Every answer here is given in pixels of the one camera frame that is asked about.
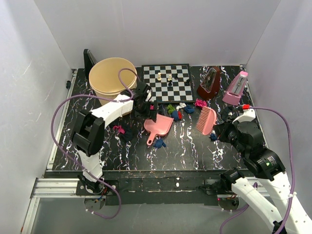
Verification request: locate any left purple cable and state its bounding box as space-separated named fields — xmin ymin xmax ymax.
xmin=50 ymin=68 xmax=142 ymax=219

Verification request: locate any black white chessboard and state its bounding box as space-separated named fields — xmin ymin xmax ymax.
xmin=141 ymin=63 xmax=195 ymax=104

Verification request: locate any black triangular stand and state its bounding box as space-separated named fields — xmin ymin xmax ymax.
xmin=83 ymin=49 xmax=97 ymax=78

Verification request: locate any pink hand brush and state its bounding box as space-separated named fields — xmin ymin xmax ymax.
xmin=196 ymin=107 xmax=217 ymax=136

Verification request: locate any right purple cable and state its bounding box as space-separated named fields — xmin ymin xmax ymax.
xmin=219 ymin=106 xmax=297 ymax=234

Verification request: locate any blue scrap near brush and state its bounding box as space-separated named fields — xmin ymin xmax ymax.
xmin=153 ymin=138 xmax=166 ymax=149

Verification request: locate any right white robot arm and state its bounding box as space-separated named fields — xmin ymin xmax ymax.
xmin=214 ymin=119 xmax=312 ymax=234

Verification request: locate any aluminium frame rail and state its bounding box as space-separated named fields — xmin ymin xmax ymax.
xmin=20 ymin=177 xmax=83 ymax=234

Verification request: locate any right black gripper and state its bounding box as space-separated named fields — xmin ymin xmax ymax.
xmin=213 ymin=116 xmax=248 ymax=157

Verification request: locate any beige plastic bucket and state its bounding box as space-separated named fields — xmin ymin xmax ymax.
xmin=89 ymin=58 xmax=137 ymax=99

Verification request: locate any white paper scrap upper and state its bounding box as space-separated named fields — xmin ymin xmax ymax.
xmin=176 ymin=103 xmax=187 ymax=111

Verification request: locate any pink black scrap left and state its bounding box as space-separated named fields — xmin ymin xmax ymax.
xmin=113 ymin=125 xmax=134 ymax=142

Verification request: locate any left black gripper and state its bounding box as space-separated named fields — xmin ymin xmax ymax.
xmin=132 ymin=99 xmax=158 ymax=123

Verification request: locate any brown metronome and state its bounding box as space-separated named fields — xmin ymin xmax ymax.
xmin=197 ymin=66 xmax=220 ymax=100

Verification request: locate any blue paper scrap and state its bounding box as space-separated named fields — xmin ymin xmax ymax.
xmin=171 ymin=111 xmax=179 ymax=121
xmin=184 ymin=105 xmax=195 ymax=114

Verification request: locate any blue paper scrap centre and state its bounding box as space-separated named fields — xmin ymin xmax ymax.
xmin=171 ymin=111 xmax=179 ymax=121

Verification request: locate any purple cable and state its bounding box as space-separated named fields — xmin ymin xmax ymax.
xmin=219 ymin=106 xmax=297 ymax=234
xmin=50 ymin=68 xmax=142 ymax=219

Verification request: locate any magenta paper scrap right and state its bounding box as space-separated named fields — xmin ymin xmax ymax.
xmin=194 ymin=98 xmax=207 ymax=109

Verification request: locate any pink metronome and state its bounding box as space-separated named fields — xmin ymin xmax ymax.
xmin=222 ymin=71 xmax=248 ymax=106

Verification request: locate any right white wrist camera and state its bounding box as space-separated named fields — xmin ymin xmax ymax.
xmin=232 ymin=104 xmax=256 ymax=125

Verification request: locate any blue scrap right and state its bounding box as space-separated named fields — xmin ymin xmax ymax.
xmin=210 ymin=133 xmax=218 ymax=141

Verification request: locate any pink dustpan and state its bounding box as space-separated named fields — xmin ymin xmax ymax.
xmin=144 ymin=114 xmax=174 ymax=146

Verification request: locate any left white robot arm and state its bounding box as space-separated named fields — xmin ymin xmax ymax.
xmin=71 ymin=81 xmax=157 ymax=195

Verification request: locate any green paper scrap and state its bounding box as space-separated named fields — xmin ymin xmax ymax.
xmin=167 ymin=104 xmax=176 ymax=115

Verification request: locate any blue paper scrap upper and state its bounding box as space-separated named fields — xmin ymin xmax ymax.
xmin=184 ymin=105 xmax=195 ymax=114

